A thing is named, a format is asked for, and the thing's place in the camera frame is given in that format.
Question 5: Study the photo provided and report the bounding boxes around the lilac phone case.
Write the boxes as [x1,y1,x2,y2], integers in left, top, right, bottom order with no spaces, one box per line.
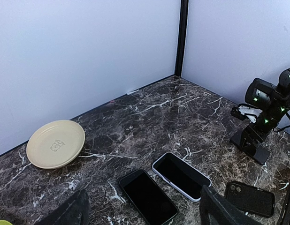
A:
[151,152,212,203]

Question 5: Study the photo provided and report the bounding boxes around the beige ceramic plate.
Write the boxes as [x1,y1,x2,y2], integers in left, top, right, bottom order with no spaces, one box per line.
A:
[26,120,85,170]

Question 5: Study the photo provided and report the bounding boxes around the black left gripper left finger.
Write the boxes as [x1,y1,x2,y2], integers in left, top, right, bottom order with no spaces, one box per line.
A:
[37,189,90,225]

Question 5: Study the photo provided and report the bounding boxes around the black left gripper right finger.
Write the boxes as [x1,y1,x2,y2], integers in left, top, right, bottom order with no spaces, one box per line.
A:
[199,185,260,225]

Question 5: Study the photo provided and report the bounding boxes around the black screen phone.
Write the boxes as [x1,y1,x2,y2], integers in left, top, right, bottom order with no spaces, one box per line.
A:
[153,153,210,200]

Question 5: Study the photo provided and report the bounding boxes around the phone with green edge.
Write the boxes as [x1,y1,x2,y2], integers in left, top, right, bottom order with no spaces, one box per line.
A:
[119,169,178,225]

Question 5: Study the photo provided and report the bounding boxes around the black right corner post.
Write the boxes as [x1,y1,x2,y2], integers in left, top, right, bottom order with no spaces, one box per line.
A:
[174,0,189,77]

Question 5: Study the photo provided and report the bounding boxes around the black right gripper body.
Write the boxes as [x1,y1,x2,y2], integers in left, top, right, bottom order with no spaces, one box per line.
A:
[245,68,290,143]

